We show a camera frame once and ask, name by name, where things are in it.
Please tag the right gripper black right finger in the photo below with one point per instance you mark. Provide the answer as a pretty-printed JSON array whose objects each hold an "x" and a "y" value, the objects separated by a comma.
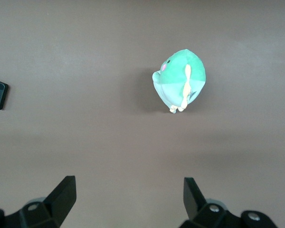
[{"x": 194, "y": 202}]

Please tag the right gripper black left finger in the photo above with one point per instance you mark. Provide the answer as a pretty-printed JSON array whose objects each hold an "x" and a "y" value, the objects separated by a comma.
[{"x": 59, "y": 202}]

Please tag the green dinosaur plush toy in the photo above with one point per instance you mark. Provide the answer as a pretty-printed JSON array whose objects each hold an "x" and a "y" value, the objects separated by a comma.
[{"x": 178, "y": 71}]

